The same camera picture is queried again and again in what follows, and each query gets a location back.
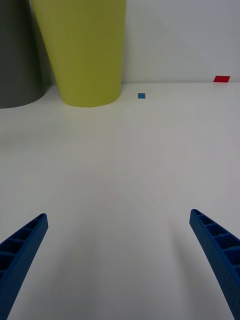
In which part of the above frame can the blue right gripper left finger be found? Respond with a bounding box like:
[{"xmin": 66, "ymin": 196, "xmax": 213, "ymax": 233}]
[{"xmin": 0, "ymin": 212, "xmax": 49, "ymax": 320}]

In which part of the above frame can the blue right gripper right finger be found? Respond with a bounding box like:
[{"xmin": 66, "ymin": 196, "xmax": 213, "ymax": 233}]
[{"xmin": 189, "ymin": 208, "xmax": 240, "ymax": 320}]

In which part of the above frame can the grey plastic waste bin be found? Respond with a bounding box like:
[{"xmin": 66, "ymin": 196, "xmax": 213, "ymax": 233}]
[{"xmin": 0, "ymin": 0, "xmax": 49, "ymax": 109}]

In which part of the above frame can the yellow-green plastic waste bin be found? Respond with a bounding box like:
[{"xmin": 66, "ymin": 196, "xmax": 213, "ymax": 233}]
[{"xmin": 29, "ymin": 0, "xmax": 127, "ymax": 108}]

